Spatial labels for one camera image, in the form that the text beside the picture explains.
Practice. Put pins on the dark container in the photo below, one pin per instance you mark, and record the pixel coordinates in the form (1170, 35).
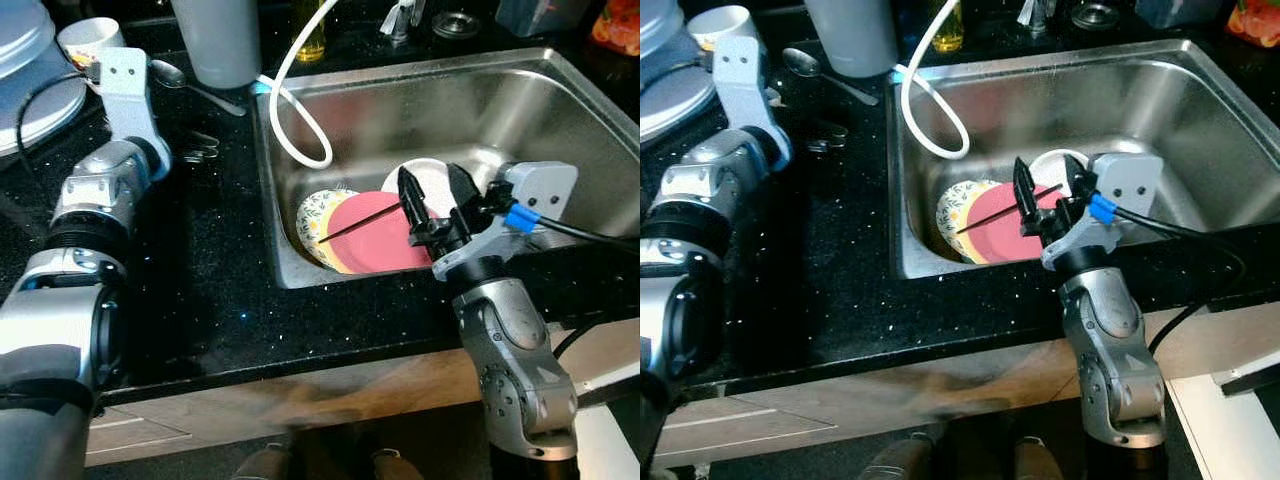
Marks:
(535, 15)
(1180, 10)

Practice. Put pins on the metal spoon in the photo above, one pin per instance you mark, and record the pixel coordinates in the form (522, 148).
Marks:
(168, 73)
(800, 62)

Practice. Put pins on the black chopstick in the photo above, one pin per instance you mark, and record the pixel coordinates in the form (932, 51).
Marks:
(990, 218)
(360, 222)

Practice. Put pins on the white patterned mug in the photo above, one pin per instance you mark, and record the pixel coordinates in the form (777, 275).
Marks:
(85, 40)
(720, 22)

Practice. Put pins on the robot leg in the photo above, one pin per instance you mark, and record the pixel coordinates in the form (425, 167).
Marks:
(262, 465)
(398, 468)
(1040, 460)
(895, 460)

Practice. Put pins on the robot right leg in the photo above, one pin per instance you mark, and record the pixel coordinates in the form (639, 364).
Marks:
(398, 468)
(1040, 460)

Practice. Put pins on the dark metal cutlery piece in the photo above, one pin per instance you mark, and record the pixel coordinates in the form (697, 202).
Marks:
(828, 135)
(202, 148)

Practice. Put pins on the pink plate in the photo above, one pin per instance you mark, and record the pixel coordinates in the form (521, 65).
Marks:
(375, 245)
(1000, 240)

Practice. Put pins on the beige cabinet front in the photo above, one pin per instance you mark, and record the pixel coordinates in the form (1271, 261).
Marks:
(850, 400)
(250, 410)

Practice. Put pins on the robot left leg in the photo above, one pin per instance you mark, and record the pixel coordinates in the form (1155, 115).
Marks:
(262, 465)
(895, 460)

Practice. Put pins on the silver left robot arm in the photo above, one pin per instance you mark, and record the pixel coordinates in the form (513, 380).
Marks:
(60, 300)
(690, 190)

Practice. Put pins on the tall grey cup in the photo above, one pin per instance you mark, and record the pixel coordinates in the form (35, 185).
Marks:
(215, 40)
(850, 35)

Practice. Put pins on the round metal sink strainer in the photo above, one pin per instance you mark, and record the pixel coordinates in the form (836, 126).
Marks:
(1094, 15)
(457, 25)

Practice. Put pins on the stainless steel sink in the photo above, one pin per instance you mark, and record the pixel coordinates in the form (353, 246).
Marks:
(440, 110)
(1080, 100)

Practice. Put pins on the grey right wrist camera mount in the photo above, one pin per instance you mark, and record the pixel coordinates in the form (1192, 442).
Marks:
(545, 185)
(1135, 180)

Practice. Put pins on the metal faucet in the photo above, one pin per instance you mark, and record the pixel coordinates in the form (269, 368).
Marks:
(402, 20)
(1038, 12)

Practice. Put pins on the orange red package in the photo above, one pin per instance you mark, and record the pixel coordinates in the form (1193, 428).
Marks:
(618, 25)
(1255, 20)

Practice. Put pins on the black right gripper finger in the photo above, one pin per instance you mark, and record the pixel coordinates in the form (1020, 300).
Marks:
(1079, 180)
(413, 200)
(1025, 195)
(464, 190)

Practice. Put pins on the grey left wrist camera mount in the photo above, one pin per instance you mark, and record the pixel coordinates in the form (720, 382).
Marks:
(128, 95)
(740, 85)

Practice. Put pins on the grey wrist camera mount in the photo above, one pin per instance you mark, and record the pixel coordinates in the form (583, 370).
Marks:
(740, 85)
(545, 185)
(128, 95)
(1135, 180)

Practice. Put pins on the yellow oil bottle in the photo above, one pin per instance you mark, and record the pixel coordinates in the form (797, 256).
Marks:
(947, 30)
(311, 35)

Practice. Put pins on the yellow floral plate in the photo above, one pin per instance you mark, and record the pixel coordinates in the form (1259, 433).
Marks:
(318, 215)
(955, 205)

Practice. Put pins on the white appliance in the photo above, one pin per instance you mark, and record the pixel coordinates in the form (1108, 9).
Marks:
(1225, 430)
(610, 445)

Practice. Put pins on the white stacked bowl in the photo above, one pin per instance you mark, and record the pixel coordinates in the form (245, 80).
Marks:
(655, 25)
(20, 35)

